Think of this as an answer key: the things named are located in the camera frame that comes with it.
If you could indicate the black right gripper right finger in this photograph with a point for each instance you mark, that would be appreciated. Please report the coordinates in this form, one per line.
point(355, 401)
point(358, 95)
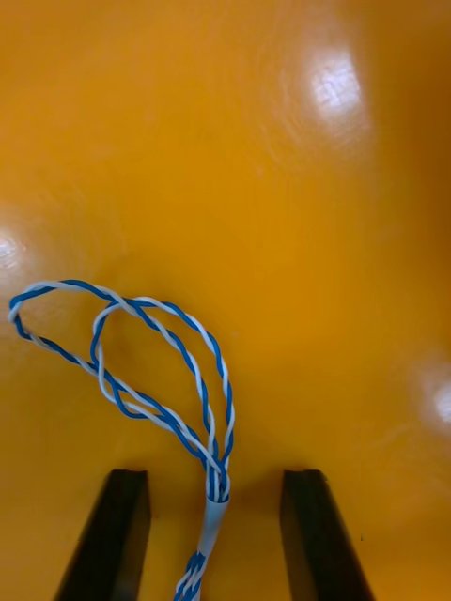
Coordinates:
point(319, 540)

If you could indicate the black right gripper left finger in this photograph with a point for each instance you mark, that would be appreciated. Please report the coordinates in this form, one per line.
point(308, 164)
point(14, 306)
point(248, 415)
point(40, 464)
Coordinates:
point(110, 540)

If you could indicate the yellow-orange plastic bin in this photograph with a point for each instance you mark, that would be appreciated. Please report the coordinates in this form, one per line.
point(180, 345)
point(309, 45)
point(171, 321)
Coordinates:
point(263, 197)

